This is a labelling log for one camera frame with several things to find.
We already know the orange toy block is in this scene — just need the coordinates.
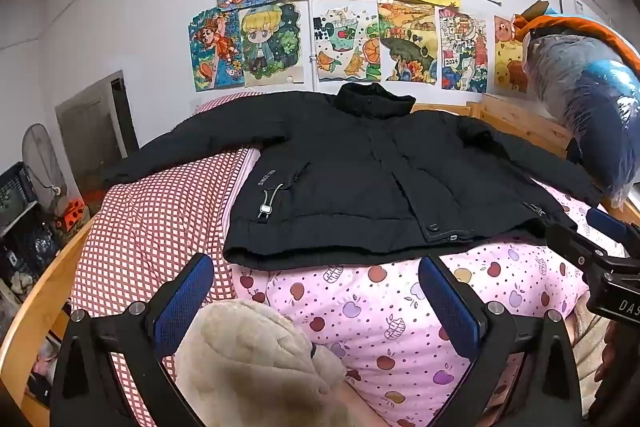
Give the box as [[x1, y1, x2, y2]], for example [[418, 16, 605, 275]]
[[55, 199, 87, 232]]

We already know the pink checked pillow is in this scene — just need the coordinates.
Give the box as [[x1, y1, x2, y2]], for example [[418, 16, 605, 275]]
[[192, 91, 267, 116]]

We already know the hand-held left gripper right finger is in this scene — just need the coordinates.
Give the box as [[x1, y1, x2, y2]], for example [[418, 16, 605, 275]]
[[419, 255, 584, 427]]

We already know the pink apple print blanket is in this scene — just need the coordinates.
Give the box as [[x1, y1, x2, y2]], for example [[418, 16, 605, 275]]
[[232, 179, 626, 427]]

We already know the person's right hand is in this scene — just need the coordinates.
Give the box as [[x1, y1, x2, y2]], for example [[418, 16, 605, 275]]
[[593, 322, 640, 410]]

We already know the blond-haired figure drawing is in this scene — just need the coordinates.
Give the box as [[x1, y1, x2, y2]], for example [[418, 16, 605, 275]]
[[238, 3, 305, 88]]

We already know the red checked blanket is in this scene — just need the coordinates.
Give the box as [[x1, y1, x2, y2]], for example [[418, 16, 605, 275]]
[[70, 147, 262, 427]]

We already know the black padded jacket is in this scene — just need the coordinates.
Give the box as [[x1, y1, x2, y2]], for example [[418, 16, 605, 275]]
[[100, 82, 604, 270]]

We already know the yellow bear drawing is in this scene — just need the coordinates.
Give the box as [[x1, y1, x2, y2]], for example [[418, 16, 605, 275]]
[[494, 14, 532, 94]]

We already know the standing fan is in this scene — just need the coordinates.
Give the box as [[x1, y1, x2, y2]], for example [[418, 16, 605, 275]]
[[22, 123, 69, 208]]

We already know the clear plastic bag of clothes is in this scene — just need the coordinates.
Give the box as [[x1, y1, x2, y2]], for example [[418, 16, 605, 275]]
[[520, 32, 640, 208]]

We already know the beige fleece cloth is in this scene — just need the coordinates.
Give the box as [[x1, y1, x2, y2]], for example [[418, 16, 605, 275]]
[[175, 299, 351, 427]]

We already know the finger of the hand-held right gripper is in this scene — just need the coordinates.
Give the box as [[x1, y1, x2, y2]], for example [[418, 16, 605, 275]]
[[545, 222, 608, 279], [585, 207, 640, 258]]

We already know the grey board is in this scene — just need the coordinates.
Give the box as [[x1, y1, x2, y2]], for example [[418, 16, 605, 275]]
[[55, 70, 140, 190]]

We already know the wooden bed frame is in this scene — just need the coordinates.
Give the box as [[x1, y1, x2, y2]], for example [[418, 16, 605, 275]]
[[0, 94, 640, 413]]

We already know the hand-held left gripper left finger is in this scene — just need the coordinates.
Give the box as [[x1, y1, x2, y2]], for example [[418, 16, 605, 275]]
[[50, 253, 215, 427]]

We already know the jumping girl drawing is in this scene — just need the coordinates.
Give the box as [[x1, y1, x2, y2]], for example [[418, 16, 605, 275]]
[[188, 7, 246, 92]]

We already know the orange cloth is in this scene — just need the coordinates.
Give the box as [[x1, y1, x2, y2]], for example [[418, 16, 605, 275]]
[[512, 0, 640, 75]]

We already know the black plastic crate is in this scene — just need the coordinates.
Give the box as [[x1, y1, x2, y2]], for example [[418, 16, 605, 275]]
[[0, 162, 40, 230]]

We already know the green hill landscape drawing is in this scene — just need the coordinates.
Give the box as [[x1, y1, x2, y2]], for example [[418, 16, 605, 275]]
[[377, 0, 439, 86]]

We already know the oranges and fishbowl drawing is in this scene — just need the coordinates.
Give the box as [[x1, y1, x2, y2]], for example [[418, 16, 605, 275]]
[[312, 4, 382, 82]]

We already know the colourful city drawing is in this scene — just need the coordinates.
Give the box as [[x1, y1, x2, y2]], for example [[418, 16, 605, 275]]
[[436, 6, 489, 94]]

